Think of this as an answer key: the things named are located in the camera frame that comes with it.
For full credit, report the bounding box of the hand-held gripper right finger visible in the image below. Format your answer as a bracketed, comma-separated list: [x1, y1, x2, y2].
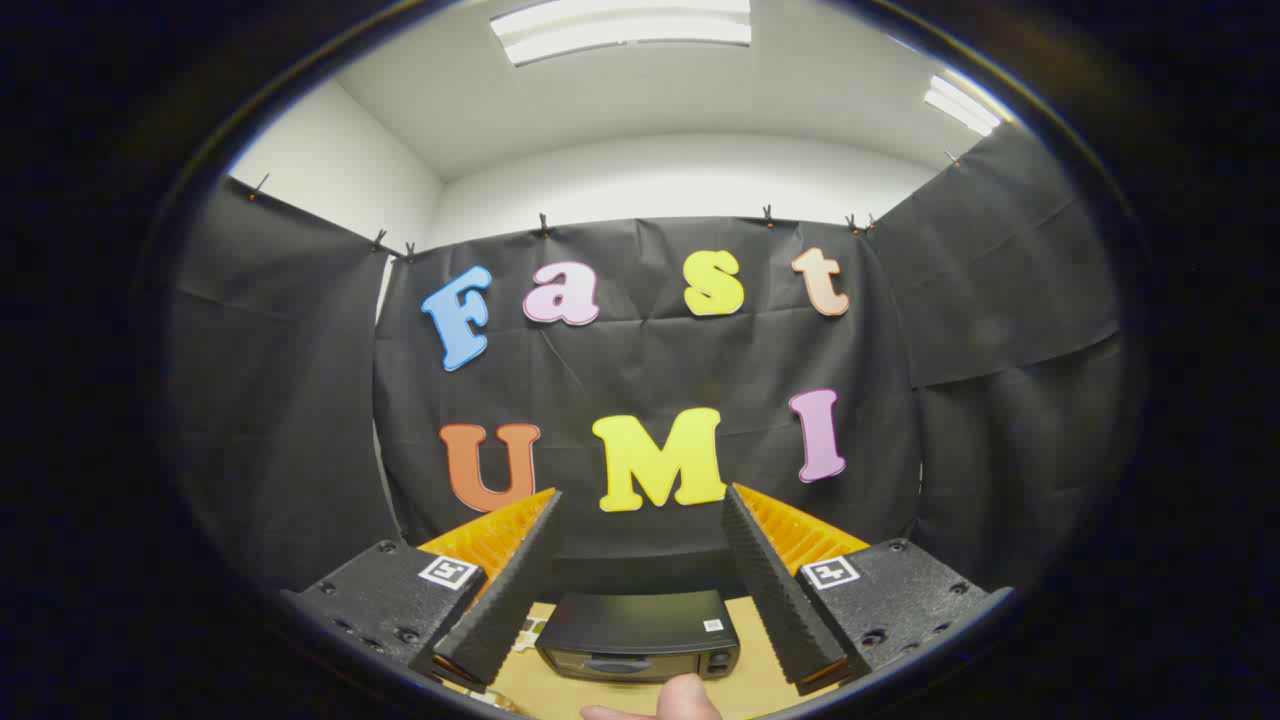
[721, 483, 1013, 698]

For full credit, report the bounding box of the wide ceiling light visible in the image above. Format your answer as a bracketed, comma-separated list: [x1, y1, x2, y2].
[489, 0, 753, 68]

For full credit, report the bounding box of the black toaster oven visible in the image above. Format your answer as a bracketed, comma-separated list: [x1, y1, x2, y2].
[535, 589, 742, 685]

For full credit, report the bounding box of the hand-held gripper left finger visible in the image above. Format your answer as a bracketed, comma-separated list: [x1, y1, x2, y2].
[283, 487, 564, 694]

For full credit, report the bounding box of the narrow ceiling light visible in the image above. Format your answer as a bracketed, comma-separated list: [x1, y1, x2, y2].
[921, 75, 1002, 139]

